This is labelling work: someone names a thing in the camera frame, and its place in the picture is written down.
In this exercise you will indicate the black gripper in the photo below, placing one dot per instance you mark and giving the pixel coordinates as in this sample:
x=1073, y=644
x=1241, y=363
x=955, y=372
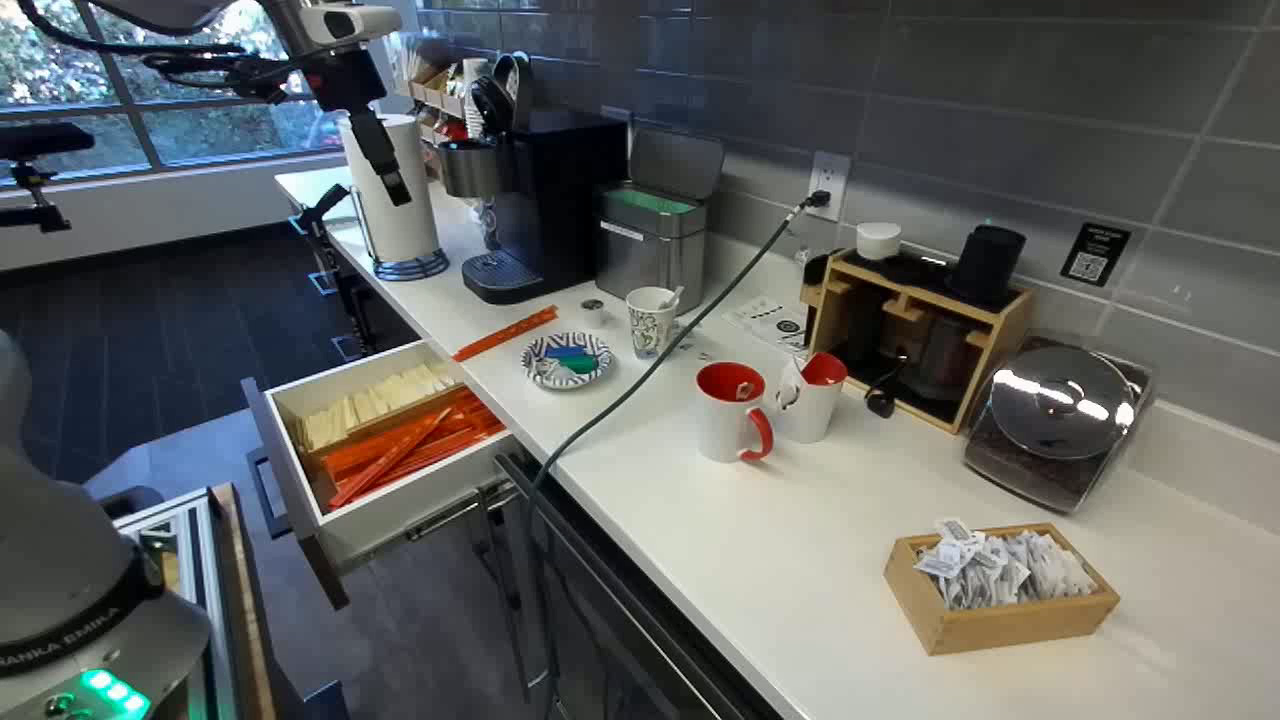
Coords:
x=351, y=82

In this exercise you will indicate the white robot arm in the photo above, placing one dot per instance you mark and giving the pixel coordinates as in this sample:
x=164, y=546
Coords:
x=324, y=43

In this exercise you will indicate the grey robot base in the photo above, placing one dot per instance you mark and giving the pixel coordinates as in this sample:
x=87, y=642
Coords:
x=87, y=619

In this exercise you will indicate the orange knife on counter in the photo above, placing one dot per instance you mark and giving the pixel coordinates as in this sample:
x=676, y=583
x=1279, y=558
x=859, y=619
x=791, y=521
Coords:
x=507, y=332

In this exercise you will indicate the white open drawer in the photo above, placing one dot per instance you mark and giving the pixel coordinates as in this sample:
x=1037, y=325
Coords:
x=437, y=492

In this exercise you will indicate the paper towel roll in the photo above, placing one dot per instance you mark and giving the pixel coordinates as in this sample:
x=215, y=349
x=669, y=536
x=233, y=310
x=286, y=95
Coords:
x=399, y=237

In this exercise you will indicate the black coffee maker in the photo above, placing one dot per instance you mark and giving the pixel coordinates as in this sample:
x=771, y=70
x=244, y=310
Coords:
x=540, y=191

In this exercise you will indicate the patterned paper plate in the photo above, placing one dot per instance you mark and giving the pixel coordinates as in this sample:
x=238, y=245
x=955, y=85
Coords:
x=565, y=363

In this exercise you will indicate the steel container green lid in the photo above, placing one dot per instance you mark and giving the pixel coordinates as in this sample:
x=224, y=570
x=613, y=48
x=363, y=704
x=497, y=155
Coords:
x=655, y=224

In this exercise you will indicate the white patterned mug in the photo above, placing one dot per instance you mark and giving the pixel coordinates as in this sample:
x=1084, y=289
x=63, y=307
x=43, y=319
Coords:
x=650, y=319

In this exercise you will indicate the orange plastic cutlery pile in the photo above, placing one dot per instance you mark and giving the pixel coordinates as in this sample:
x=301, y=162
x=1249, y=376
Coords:
x=407, y=447

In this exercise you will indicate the black tripod stand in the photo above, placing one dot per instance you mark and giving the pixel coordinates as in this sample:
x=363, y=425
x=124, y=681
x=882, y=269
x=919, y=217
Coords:
x=21, y=149

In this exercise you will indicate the white mug red interior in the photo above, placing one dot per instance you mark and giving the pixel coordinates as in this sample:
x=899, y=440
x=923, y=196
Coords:
x=732, y=422

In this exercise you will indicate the tilted white red mug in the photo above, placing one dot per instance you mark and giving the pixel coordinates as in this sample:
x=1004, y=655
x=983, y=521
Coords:
x=810, y=392

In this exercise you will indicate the small white cup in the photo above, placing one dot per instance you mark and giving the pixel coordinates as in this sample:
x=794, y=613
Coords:
x=877, y=243

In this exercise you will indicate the wooden organizer rack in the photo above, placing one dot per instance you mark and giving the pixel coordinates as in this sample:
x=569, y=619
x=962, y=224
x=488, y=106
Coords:
x=906, y=337

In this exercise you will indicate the black cylinder speaker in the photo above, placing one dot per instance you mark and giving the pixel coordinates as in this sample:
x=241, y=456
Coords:
x=987, y=267

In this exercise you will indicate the wooden box of packets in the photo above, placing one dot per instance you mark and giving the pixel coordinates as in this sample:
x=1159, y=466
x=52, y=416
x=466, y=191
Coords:
x=972, y=591

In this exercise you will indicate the white wall outlet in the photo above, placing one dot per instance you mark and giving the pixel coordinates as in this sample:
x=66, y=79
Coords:
x=826, y=187

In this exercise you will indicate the black wall sign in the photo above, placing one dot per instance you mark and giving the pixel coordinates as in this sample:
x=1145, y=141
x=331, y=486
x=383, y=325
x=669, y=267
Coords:
x=1093, y=255

